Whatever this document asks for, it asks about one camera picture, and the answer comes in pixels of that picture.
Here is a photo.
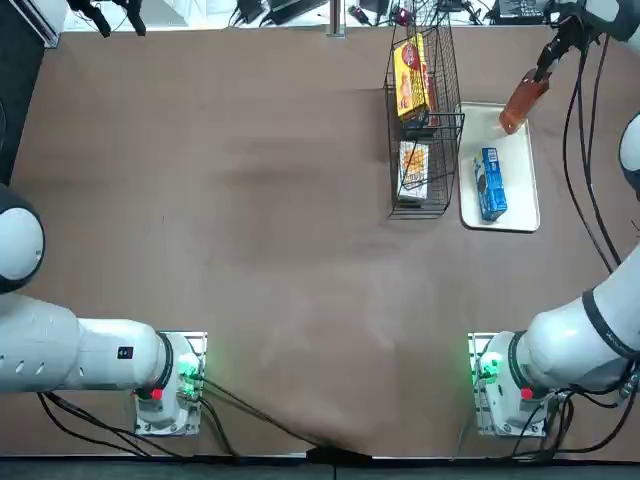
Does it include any white plastic tray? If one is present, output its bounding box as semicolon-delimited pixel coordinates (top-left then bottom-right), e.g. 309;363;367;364
458;101;542;233

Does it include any white Franzzi cracker box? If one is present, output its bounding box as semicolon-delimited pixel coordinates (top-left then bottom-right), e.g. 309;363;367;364
396;141;431;203

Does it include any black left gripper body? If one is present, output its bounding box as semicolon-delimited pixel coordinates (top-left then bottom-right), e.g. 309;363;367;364
67;0;144;14

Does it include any blue Oreo cookie box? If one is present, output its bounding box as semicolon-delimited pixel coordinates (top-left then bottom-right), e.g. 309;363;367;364
471;146;509;224

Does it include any aluminium post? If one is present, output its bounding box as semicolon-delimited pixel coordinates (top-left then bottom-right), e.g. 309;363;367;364
325;0;348;38

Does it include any black table edge mount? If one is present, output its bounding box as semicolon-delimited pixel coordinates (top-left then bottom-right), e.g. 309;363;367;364
305;446;374;464

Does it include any yellow Nabati wafer box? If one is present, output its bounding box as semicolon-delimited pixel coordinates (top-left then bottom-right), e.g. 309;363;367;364
393;32;432;121

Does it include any aluminium frame bar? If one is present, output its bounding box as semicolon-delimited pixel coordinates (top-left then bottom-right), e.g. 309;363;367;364
27;0;69;50

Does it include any black wire shelf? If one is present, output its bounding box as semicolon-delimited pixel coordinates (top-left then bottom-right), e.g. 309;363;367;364
383;19;466;220

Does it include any black cable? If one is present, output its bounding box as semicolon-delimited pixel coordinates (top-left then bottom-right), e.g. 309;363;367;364
37;392;236;459
198;375;371;459
578;29;625;269
452;384;640;461
562;47;624;274

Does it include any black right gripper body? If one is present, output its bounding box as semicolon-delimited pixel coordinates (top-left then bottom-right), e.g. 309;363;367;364
551;12;601;51

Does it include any black power adapter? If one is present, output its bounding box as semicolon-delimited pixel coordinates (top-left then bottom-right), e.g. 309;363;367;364
233;0;266;25
266;0;331;26

